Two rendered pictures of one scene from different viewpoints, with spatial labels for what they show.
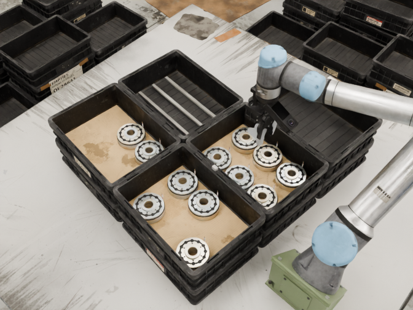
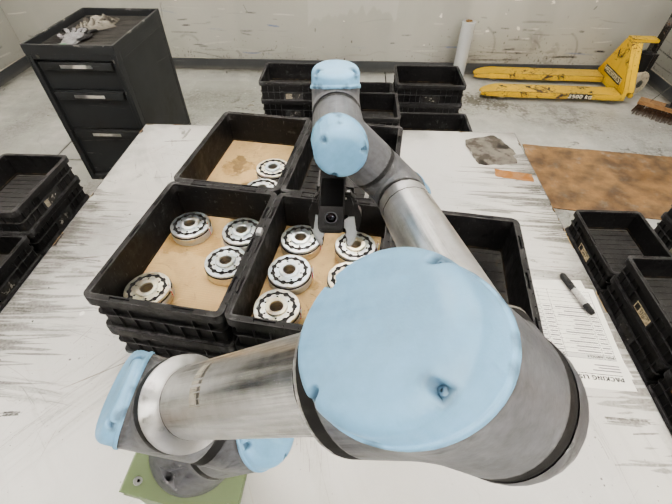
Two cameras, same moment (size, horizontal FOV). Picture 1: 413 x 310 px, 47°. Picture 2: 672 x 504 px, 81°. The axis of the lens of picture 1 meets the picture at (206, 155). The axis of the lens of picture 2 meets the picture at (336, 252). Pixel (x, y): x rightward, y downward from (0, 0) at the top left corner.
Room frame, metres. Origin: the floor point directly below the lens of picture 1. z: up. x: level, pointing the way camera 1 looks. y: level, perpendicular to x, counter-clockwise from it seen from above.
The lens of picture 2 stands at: (0.68, -0.66, 1.56)
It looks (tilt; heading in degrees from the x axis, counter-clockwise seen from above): 46 degrees down; 52
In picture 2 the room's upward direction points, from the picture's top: straight up
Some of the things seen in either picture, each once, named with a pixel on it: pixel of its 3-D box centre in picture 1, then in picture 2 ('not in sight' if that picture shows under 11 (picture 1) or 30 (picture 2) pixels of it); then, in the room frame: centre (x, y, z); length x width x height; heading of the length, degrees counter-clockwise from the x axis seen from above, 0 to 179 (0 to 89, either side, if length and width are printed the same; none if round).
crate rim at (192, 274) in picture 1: (187, 204); (193, 241); (0.81, 0.06, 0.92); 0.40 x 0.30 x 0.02; 42
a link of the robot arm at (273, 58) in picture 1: (272, 67); (335, 102); (1.05, -0.18, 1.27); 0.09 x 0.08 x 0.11; 55
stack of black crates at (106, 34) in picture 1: (110, 48); (428, 152); (2.32, 0.59, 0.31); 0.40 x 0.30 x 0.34; 139
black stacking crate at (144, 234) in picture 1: (188, 213); (198, 256); (0.81, 0.06, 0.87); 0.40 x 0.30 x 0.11; 42
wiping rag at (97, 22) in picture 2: not in sight; (98, 21); (1.12, 2.03, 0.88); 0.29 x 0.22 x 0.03; 50
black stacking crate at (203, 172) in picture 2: (115, 141); (251, 163); (1.11, 0.33, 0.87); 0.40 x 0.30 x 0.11; 42
